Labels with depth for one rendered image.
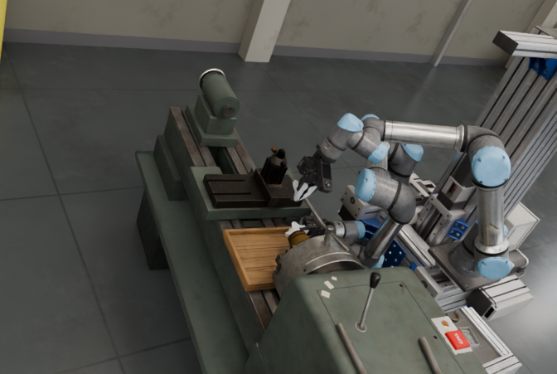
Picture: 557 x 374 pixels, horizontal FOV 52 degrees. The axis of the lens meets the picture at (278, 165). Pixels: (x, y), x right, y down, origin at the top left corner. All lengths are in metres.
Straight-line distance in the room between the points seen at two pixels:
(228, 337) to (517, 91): 1.53
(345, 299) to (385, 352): 0.20
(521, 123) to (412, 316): 0.90
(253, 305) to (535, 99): 1.32
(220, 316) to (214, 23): 3.75
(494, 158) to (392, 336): 0.64
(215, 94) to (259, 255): 0.89
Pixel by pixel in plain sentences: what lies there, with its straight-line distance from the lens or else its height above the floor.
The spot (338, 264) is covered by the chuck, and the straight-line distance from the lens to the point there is 1.99.
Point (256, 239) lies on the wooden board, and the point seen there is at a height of 0.88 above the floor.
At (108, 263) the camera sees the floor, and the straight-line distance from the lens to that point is 3.39.
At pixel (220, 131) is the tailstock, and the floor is 0.94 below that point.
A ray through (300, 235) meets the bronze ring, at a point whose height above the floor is 1.12.
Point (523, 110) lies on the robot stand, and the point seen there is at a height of 1.75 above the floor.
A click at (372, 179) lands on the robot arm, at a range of 2.10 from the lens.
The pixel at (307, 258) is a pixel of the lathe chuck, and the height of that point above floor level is 1.20.
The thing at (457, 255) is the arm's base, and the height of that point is 1.20.
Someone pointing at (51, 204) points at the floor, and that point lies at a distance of 3.69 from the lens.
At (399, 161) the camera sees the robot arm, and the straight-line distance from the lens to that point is 2.51.
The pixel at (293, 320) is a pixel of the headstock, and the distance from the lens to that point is 1.86.
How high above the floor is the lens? 2.48
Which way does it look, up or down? 33 degrees down
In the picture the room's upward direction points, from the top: 22 degrees clockwise
